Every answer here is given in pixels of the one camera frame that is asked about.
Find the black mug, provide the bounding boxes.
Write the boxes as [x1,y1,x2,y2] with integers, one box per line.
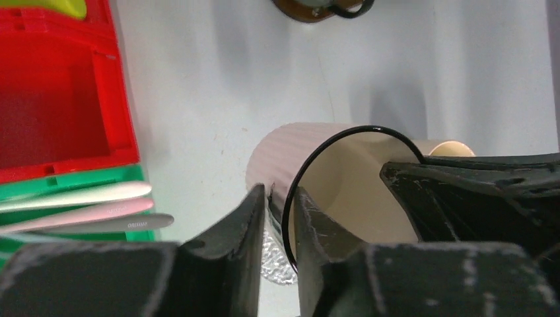
[298,0,375,19]

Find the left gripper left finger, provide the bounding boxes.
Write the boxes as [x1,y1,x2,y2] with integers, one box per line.
[1,184,265,316]

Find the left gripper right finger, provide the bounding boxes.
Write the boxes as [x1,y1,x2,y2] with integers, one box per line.
[294,188,559,316]

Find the white toothbrush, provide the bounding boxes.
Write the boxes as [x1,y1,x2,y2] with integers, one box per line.
[1,181,153,213]

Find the cream mug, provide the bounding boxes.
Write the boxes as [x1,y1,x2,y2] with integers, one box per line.
[413,140,475,157]

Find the green bin with toothbrushes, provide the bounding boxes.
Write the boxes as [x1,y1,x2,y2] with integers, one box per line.
[1,164,157,256]

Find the white ribbed mug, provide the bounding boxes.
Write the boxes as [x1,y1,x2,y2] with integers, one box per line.
[246,122,425,266]

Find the clear textured oval tray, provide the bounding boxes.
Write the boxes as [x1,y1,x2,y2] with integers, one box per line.
[261,214,298,286]

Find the brown wooden oval tray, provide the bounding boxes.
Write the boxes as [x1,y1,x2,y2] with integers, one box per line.
[271,0,359,23]

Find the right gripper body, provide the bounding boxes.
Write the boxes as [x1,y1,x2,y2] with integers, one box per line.
[380,155,559,298]

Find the red plastic bin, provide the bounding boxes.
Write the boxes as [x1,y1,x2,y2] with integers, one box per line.
[1,1,139,183]

